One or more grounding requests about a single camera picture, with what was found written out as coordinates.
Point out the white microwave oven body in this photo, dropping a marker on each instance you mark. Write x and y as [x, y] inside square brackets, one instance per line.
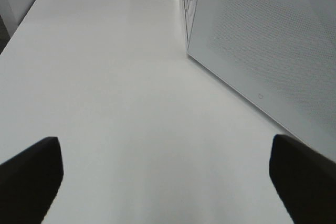
[262, 37]

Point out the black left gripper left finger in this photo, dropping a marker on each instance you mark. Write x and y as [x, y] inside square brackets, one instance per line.
[30, 182]

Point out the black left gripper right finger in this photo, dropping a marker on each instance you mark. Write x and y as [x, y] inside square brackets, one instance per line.
[304, 180]

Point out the white microwave door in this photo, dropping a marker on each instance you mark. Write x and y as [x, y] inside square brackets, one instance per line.
[267, 45]

